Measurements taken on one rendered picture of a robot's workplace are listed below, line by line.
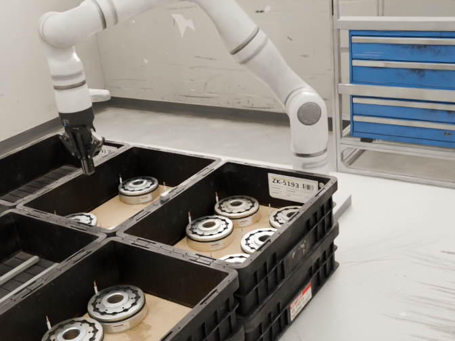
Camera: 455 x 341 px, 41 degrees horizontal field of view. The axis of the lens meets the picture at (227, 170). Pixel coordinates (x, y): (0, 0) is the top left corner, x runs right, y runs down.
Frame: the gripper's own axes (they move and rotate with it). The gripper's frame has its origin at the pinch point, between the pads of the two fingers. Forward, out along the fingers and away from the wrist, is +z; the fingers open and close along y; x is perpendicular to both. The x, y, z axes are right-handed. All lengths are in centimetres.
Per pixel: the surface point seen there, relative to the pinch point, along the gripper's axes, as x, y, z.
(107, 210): 5.2, -2.7, 14.5
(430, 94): 190, 23, 40
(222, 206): 12.7, 27.2, 11.6
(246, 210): 13.7, 33.1, 12.0
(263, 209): 20.3, 33.2, 14.9
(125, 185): 13.3, -3.1, 11.3
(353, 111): 194, -17, 53
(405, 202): 60, 54, 28
